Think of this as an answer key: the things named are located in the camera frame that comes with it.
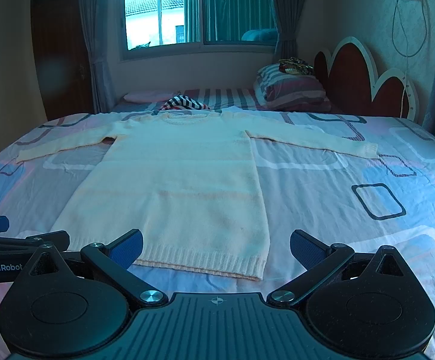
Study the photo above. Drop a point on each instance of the striped purple bedsheet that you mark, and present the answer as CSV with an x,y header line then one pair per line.
x,y
215,98

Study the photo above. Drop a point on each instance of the teal plush on sill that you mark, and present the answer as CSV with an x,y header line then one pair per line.
x,y
265,35

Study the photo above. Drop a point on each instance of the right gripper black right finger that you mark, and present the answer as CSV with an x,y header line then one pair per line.
x,y
359,305

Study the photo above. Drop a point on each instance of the dark wooden door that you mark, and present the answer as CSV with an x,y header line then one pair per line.
x,y
60,58

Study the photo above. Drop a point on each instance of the colourful item on pillow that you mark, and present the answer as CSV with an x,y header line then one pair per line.
x,y
295,66

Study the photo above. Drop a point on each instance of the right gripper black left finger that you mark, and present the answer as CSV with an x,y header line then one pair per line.
x,y
80,305

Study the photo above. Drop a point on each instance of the striped folded garment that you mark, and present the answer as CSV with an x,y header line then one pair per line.
x,y
183,102

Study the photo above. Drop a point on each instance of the pink small pillow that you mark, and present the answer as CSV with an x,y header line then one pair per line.
x,y
149,96

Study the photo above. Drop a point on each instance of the red white headboard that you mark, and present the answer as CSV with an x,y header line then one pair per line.
x,y
354,86

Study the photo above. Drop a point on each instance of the grey right curtain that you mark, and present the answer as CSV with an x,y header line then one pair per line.
x,y
287,14

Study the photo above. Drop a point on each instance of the patterned white pink quilt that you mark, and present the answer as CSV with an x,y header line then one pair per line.
x,y
365,204

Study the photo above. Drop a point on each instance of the window with teal blinds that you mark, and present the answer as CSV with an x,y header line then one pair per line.
x,y
166,27

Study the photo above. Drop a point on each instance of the striped pillow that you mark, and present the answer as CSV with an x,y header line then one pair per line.
x,y
280,91

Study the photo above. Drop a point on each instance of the cream knit sweater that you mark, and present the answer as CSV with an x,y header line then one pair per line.
x,y
189,183

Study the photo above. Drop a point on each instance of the grey curtain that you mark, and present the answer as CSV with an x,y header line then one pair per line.
x,y
287,14
94,22

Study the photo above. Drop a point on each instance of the grey left curtain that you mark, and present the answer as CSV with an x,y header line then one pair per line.
x,y
94,22

